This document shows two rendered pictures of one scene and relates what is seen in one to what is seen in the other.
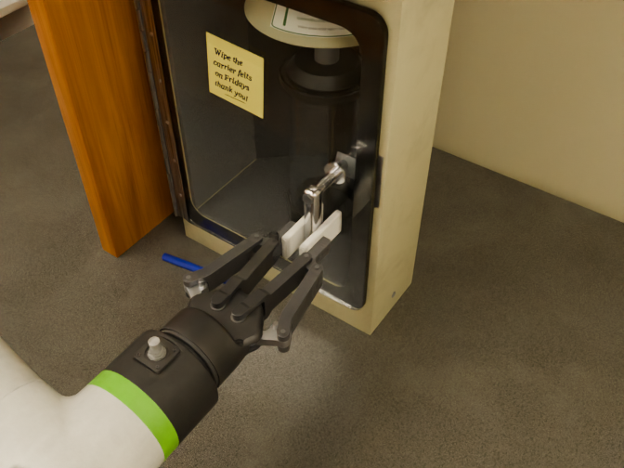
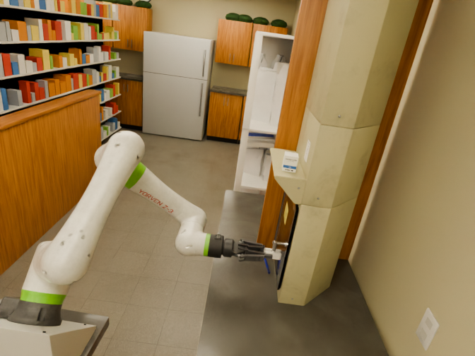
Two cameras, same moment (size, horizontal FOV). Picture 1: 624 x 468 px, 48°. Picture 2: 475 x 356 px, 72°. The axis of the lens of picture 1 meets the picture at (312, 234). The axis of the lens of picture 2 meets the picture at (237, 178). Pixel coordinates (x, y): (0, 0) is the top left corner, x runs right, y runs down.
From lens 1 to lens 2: 87 cm
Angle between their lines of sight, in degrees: 49
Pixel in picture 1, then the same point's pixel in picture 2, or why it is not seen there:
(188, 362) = (220, 242)
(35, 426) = (193, 227)
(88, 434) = (196, 234)
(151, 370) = (214, 237)
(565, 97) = (396, 299)
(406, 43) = (302, 217)
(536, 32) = (396, 271)
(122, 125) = (273, 217)
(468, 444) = (263, 335)
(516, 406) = (285, 343)
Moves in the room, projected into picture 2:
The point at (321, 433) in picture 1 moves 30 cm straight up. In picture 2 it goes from (242, 302) to (253, 242)
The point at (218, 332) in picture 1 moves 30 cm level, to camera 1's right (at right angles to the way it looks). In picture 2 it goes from (230, 244) to (277, 294)
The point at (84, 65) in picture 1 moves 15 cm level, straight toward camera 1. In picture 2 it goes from (271, 197) to (254, 207)
